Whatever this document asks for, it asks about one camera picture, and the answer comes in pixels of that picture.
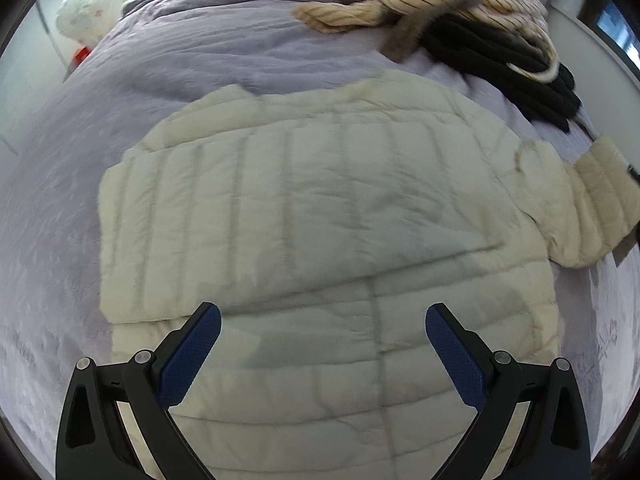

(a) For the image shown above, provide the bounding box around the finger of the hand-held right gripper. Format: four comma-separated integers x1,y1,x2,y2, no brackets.
616,237,640,267

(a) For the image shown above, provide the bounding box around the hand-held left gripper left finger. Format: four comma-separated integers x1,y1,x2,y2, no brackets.
56,301,223,480

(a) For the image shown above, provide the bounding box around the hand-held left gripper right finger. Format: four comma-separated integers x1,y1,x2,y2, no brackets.
425,302,592,480

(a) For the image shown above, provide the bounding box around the cream puffer jacket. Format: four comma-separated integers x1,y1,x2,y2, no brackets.
97,69,640,480

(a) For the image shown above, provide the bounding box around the black knit garment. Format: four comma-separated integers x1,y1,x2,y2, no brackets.
425,10,583,133

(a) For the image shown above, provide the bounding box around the lavender bed blanket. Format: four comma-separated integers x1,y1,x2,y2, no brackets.
0,0,640,463

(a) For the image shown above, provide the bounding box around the white plastic bag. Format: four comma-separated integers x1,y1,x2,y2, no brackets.
55,0,113,46

